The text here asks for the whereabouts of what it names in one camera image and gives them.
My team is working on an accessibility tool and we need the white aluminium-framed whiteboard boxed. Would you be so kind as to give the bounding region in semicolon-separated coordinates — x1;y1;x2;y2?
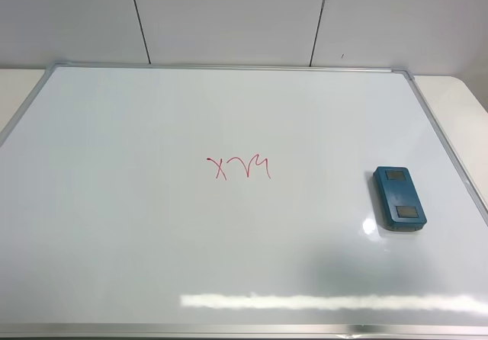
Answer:
1;63;487;339

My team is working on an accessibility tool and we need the blue board eraser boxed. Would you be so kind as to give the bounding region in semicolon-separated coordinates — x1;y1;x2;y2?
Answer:
373;166;427;232

